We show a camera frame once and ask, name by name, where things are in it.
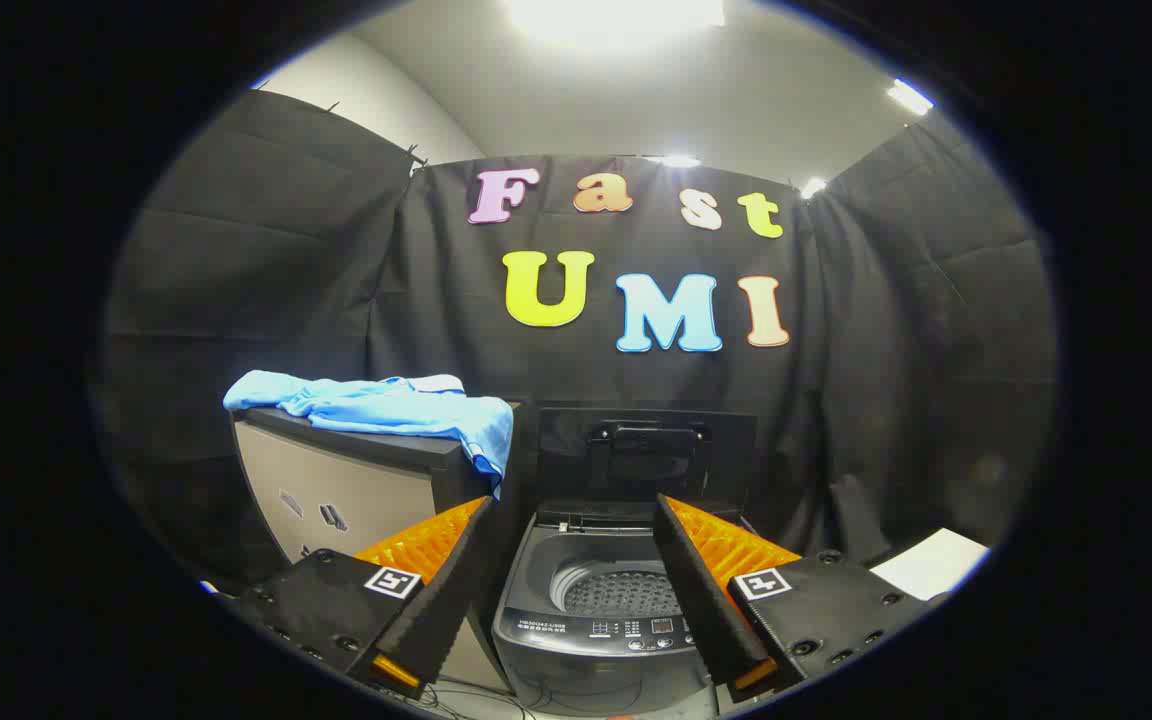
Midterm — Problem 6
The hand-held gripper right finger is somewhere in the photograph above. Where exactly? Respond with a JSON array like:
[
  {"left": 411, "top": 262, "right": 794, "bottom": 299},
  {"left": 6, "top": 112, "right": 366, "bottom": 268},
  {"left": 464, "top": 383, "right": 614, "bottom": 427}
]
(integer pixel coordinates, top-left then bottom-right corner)
[{"left": 654, "top": 493, "right": 947, "bottom": 701}]

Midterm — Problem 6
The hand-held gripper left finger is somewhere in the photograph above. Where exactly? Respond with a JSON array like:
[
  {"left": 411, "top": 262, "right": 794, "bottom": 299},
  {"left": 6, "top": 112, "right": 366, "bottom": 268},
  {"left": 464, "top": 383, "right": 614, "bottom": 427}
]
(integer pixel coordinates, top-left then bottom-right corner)
[{"left": 236, "top": 495, "right": 498, "bottom": 701}]

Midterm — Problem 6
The dark grey washing machine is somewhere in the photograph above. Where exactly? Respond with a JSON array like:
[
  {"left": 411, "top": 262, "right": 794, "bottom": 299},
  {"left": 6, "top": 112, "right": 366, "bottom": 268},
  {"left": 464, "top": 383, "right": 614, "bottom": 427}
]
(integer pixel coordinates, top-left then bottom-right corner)
[{"left": 491, "top": 500, "right": 737, "bottom": 717}]

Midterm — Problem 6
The light blue shirt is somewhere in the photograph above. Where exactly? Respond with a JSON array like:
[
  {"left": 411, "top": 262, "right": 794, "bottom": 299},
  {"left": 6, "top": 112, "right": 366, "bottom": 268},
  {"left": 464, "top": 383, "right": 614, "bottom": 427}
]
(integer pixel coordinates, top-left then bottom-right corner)
[{"left": 223, "top": 370, "right": 515, "bottom": 498}]

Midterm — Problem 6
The grey cabinet with dark top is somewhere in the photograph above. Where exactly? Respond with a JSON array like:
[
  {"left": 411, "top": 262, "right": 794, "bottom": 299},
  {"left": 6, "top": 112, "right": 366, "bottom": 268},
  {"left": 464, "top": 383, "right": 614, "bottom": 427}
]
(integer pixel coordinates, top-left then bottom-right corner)
[{"left": 231, "top": 403, "right": 529, "bottom": 691}]

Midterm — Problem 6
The white flat board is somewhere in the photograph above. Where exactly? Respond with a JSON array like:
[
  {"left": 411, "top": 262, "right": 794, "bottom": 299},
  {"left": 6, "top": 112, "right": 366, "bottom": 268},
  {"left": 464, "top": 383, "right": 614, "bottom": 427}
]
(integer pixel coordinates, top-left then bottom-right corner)
[{"left": 869, "top": 528, "right": 992, "bottom": 601}]

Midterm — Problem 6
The black backdrop cloth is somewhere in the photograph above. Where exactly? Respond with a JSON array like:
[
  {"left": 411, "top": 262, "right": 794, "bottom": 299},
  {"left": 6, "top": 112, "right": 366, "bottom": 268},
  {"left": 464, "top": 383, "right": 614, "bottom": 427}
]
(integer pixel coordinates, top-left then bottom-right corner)
[{"left": 86, "top": 88, "right": 1057, "bottom": 601}]

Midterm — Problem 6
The rectangular ceiling light panel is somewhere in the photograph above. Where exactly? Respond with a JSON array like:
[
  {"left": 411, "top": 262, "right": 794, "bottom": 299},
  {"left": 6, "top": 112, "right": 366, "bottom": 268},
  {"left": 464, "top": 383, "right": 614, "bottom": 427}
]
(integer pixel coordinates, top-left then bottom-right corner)
[{"left": 886, "top": 78, "right": 935, "bottom": 116}]

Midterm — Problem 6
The large ceiling light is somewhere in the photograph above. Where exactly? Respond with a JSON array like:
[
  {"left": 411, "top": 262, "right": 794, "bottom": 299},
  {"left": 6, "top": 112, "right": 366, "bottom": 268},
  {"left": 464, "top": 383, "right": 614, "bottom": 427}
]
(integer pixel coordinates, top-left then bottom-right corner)
[{"left": 506, "top": 0, "right": 727, "bottom": 47}]

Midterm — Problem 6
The black floor cable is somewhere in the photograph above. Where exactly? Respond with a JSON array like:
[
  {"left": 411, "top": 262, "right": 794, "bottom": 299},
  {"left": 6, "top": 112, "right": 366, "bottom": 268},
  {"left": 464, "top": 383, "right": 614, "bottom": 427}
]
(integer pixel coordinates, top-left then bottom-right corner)
[{"left": 406, "top": 680, "right": 537, "bottom": 720}]

